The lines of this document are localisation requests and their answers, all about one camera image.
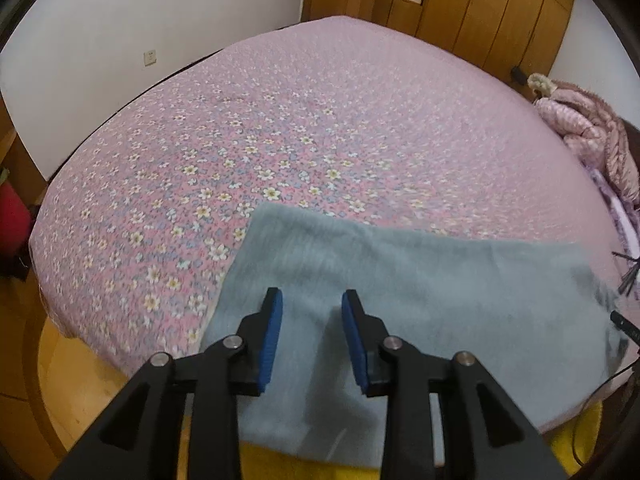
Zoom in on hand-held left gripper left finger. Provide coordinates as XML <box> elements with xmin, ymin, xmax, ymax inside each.
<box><xmin>50</xmin><ymin>301</ymin><xmax>284</xmax><ymax>480</ymax></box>

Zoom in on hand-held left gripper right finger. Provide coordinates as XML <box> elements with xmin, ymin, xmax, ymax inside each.
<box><xmin>341</xmin><ymin>289</ymin><xmax>571</xmax><ymax>480</ymax></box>

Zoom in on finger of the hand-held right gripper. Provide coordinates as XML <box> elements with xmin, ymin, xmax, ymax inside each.
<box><xmin>611</xmin><ymin>311</ymin><xmax>640</xmax><ymax>347</ymax></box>

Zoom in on grey-blue pants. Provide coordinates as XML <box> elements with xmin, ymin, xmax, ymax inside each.
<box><xmin>200</xmin><ymin>202</ymin><xmax>626</xmax><ymax>468</ymax></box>

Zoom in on black striped object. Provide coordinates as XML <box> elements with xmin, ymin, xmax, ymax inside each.
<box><xmin>612</xmin><ymin>252</ymin><xmax>640</xmax><ymax>307</ymax></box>

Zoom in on purple cloth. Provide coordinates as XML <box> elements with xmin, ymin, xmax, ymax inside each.
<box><xmin>590</xmin><ymin>167</ymin><xmax>640</xmax><ymax>261</ymax></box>

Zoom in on bed with pink floral sheet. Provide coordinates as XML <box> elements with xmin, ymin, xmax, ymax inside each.
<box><xmin>30</xmin><ymin>15</ymin><xmax>640</xmax><ymax>433</ymax></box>

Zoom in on pink quilted blanket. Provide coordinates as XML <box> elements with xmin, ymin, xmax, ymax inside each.
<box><xmin>527</xmin><ymin>72</ymin><xmax>640</xmax><ymax>206</ymax></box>

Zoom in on red bag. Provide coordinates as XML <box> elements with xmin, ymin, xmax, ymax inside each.
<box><xmin>0</xmin><ymin>180</ymin><xmax>37</xmax><ymax>250</ymax></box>

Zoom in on wooden side cabinet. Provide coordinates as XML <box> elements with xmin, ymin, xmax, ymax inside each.
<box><xmin>0</xmin><ymin>105</ymin><xmax>48</xmax><ymax>206</ymax></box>

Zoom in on wooden wardrobe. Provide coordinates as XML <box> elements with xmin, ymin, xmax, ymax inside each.
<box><xmin>300</xmin><ymin>0</ymin><xmax>578</xmax><ymax>78</ymax></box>

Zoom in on black cable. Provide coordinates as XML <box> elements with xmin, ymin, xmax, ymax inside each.
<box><xmin>571</xmin><ymin>364</ymin><xmax>640</xmax><ymax>467</ymax></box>

